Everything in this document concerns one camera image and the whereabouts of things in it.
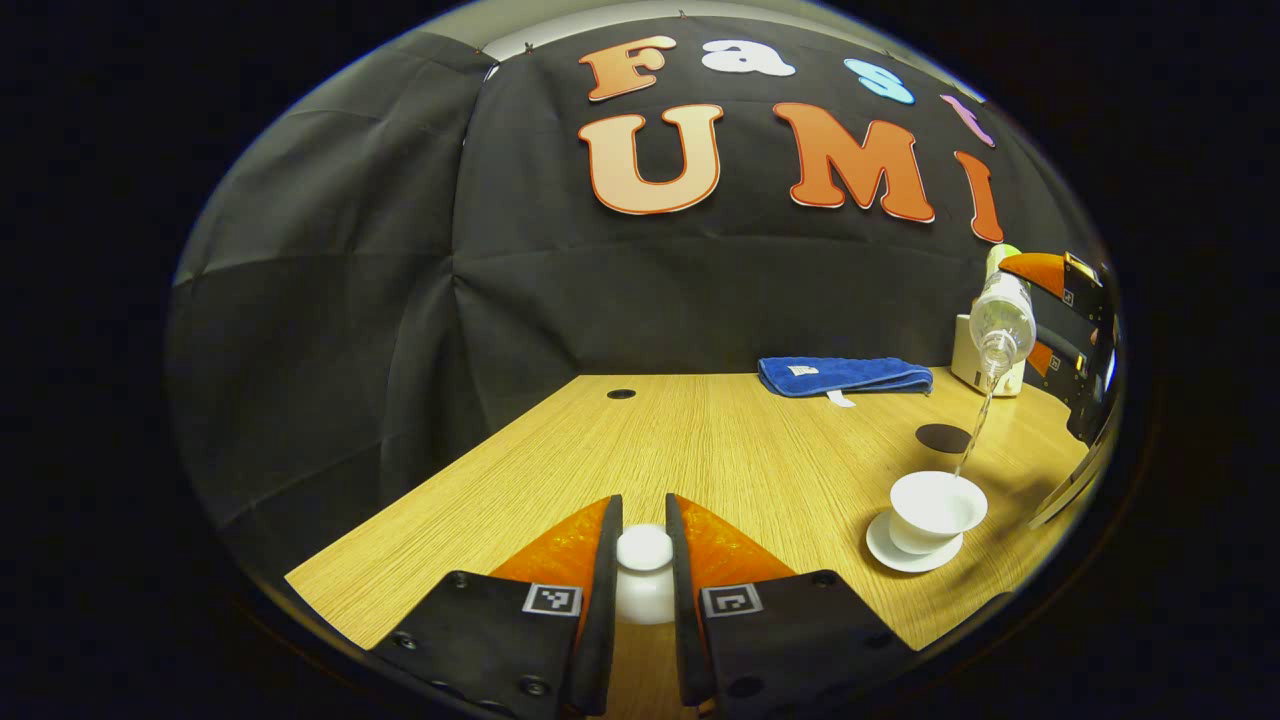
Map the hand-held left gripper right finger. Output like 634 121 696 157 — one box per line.
665 493 916 711

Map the green label water bottle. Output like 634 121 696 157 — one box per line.
968 243 1037 381

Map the white teacup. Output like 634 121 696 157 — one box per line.
889 471 989 556

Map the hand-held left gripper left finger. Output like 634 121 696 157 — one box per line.
370 495 624 718

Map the dark round coaster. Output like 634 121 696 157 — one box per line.
915 423 976 455

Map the white toaster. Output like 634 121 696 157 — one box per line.
948 315 1029 398

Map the white teacup lid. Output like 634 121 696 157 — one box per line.
614 523 676 626

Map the white saucer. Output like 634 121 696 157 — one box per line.
865 508 966 574

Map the blue folded towel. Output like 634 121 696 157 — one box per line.
757 356 935 408

